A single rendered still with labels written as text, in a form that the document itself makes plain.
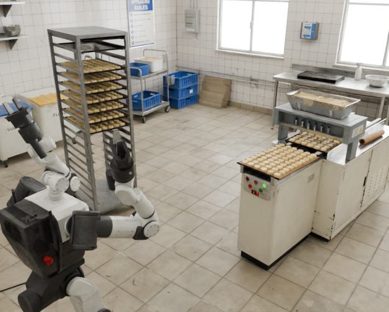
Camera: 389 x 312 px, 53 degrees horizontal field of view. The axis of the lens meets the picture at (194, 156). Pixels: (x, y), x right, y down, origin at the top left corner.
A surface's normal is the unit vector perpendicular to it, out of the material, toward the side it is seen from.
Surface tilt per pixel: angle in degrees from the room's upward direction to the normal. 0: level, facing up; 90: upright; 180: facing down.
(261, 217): 90
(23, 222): 3
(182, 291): 0
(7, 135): 93
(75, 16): 90
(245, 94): 90
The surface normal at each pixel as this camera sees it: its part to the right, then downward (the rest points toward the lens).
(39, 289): -0.43, -0.42
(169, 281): 0.00, -0.91
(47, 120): 0.74, 0.31
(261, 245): -0.70, 0.29
